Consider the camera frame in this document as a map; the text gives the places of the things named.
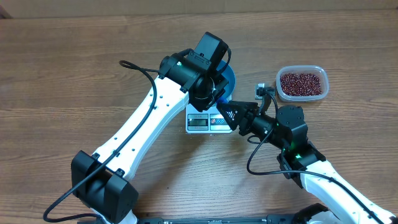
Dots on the blue plastic measuring scoop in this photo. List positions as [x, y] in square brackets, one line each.
[223, 100]

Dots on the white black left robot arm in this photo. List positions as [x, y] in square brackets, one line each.
[191, 77]

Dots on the clear plastic bean container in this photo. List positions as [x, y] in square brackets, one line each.
[314, 69]

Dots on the teal plastic bowl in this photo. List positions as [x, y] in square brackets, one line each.
[229, 74]

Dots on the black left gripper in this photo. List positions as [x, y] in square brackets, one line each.
[202, 106]

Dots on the red adzuki beans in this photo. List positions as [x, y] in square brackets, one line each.
[301, 84]

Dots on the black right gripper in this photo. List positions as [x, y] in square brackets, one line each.
[247, 114]

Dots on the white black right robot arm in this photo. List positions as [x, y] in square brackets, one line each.
[300, 161]

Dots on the white digital kitchen scale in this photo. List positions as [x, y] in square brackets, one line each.
[206, 122]

